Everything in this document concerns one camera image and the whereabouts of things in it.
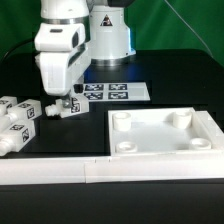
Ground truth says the white U-shaped obstacle frame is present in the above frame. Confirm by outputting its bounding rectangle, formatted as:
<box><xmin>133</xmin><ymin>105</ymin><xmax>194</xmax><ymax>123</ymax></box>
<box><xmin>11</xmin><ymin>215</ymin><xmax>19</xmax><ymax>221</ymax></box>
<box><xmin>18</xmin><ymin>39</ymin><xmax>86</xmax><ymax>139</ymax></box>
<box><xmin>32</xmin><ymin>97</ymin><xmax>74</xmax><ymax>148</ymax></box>
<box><xmin>0</xmin><ymin>111</ymin><xmax>224</xmax><ymax>186</ymax></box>

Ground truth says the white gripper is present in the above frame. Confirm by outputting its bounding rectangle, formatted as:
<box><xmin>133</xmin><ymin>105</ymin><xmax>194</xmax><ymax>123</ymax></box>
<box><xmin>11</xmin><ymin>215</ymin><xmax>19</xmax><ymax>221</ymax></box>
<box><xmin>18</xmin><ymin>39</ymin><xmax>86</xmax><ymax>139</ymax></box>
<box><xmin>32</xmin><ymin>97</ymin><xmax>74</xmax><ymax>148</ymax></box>
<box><xmin>35</xmin><ymin>23</ymin><xmax>90</xmax><ymax>108</ymax></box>

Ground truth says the black cable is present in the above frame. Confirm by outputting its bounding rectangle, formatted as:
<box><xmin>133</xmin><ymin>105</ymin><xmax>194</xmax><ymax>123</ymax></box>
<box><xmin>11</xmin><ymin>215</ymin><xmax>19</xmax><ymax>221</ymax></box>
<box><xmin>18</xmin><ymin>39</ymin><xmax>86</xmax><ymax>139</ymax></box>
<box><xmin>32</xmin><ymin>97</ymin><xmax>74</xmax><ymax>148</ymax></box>
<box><xmin>0</xmin><ymin>37</ymin><xmax>38</xmax><ymax>64</ymax></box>

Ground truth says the white sheet with tags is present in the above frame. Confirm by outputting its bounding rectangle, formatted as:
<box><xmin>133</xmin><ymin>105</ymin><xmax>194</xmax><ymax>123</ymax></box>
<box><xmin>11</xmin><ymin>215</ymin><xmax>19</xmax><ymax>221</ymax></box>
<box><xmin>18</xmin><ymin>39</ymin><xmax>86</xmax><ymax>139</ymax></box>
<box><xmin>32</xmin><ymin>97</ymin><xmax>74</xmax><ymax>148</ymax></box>
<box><xmin>83</xmin><ymin>82</ymin><xmax>150</xmax><ymax>102</ymax></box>

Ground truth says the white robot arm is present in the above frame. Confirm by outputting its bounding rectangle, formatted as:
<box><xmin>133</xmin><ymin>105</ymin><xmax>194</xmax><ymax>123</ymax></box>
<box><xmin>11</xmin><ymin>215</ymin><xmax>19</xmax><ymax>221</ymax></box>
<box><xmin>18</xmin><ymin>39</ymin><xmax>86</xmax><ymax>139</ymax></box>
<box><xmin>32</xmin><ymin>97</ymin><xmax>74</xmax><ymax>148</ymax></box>
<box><xmin>34</xmin><ymin>0</ymin><xmax>136</xmax><ymax>108</ymax></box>

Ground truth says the white square tabletop part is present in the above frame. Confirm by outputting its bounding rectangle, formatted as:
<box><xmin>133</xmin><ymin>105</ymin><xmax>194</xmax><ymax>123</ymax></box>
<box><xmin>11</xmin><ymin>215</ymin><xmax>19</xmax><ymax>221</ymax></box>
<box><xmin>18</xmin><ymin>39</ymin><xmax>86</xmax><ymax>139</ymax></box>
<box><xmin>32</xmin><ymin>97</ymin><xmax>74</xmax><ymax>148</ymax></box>
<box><xmin>108</xmin><ymin>108</ymin><xmax>224</xmax><ymax>156</ymax></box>

